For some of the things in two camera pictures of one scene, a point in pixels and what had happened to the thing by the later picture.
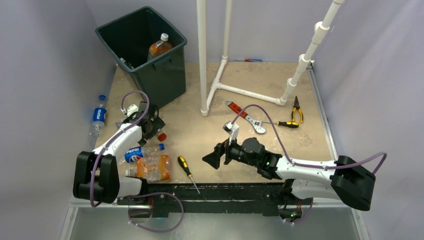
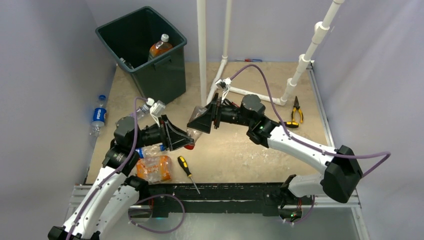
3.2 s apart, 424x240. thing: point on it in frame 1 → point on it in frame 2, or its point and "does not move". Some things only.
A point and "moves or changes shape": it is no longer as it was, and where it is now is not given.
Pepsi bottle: (133, 154) does not move
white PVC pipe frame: (305, 61) does not move
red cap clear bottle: (161, 136) moves or changes shape
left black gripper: (157, 124) → (175, 138)
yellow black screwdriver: (183, 163) does not move
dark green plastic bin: (129, 37) does not move
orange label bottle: (159, 47) does not move
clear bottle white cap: (128, 64) does not move
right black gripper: (214, 158) → (204, 122)
